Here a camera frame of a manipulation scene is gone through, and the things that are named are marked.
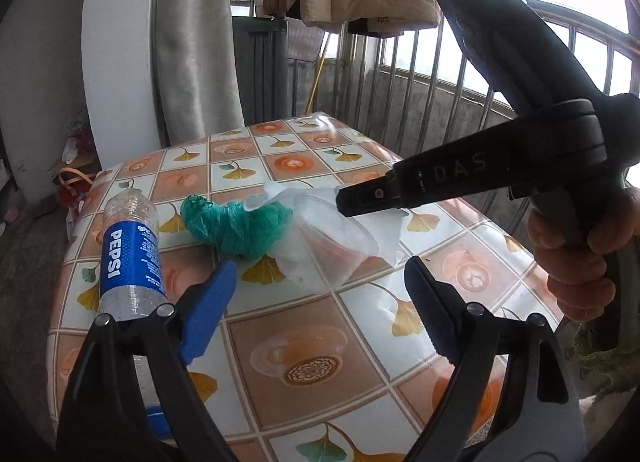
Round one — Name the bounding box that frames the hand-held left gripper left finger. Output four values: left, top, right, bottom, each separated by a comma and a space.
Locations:
56, 259, 238, 462

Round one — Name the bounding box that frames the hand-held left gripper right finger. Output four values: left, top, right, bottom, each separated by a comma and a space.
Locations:
404, 256, 588, 462

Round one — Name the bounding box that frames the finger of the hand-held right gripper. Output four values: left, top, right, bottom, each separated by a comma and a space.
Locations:
336, 115, 517, 217

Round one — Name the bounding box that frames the clear plastic wrap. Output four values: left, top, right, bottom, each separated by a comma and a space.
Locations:
247, 179, 416, 263

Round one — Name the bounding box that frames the green plastic bag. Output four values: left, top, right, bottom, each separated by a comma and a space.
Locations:
180, 195, 296, 260

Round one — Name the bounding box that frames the blue-labelled plastic bottle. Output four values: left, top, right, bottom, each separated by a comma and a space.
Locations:
97, 191, 168, 323

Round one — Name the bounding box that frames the clear plastic cup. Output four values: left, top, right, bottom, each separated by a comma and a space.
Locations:
272, 192, 381, 290

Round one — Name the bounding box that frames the person's right hand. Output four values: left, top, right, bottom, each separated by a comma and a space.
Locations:
526, 187, 640, 324

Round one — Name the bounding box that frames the leaf and peach patterned tablecloth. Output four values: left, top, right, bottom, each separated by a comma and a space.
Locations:
46, 112, 566, 462

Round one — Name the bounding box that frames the metal balcony railing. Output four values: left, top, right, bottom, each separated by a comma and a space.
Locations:
227, 0, 640, 193

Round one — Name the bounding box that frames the dark mesh screen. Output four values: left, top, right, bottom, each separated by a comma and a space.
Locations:
287, 20, 326, 63

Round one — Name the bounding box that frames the dark grey folding panel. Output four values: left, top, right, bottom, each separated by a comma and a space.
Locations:
232, 16, 291, 128

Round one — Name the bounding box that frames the crumpled plastic bags pile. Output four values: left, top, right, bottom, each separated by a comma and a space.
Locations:
60, 112, 98, 165

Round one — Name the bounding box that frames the grey curtain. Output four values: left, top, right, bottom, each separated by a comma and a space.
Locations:
152, 0, 246, 143

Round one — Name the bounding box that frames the yellow broom handle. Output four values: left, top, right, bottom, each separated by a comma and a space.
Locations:
306, 35, 328, 116

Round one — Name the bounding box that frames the orange handled bag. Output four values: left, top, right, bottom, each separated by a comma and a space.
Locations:
54, 167, 101, 210

